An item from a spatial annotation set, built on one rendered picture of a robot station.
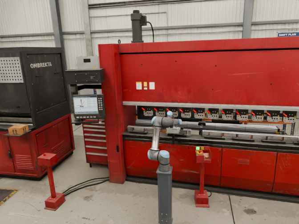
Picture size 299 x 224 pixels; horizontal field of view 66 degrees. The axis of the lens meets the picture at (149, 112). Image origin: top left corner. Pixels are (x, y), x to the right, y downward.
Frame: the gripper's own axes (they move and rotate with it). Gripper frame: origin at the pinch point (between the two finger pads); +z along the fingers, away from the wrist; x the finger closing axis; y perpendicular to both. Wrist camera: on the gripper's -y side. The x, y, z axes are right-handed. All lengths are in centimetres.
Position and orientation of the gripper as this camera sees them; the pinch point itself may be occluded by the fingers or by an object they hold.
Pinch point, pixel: (174, 127)
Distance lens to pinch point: 350.4
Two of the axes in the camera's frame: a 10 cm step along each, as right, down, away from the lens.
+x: -9.2, -0.7, 3.9
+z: 2.8, 5.8, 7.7
